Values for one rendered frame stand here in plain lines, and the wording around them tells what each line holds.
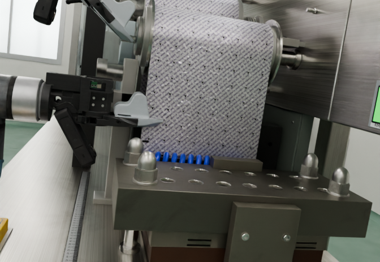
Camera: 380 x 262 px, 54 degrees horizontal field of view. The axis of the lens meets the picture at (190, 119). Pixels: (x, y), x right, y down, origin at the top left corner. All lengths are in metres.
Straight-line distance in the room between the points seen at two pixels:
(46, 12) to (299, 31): 0.51
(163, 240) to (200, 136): 0.24
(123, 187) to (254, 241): 0.20
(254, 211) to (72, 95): 0.36
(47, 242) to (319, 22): 0.63
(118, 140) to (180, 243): 0.30
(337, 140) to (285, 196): 0.45
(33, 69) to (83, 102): 5.70
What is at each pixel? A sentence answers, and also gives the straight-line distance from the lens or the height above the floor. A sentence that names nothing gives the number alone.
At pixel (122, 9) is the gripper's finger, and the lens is 0.71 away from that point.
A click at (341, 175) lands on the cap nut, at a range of 0.66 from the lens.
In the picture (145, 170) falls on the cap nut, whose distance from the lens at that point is 0.54.
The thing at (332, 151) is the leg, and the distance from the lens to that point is 1.01.
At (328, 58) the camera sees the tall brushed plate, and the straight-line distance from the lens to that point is 0.75.
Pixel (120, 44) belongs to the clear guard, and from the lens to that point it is 1.73.
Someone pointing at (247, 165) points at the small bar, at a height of 1.04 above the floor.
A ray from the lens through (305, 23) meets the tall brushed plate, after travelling 0.85.
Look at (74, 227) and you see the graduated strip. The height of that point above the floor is 0.90.
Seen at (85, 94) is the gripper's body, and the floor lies 1.13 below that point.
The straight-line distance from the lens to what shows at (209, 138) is 0.73.
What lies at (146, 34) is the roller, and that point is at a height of 1.25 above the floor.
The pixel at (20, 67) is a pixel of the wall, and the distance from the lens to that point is 6.39.
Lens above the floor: 1.20
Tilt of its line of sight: 7 degrees down
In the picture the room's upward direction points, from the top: 8 degrees clockwise
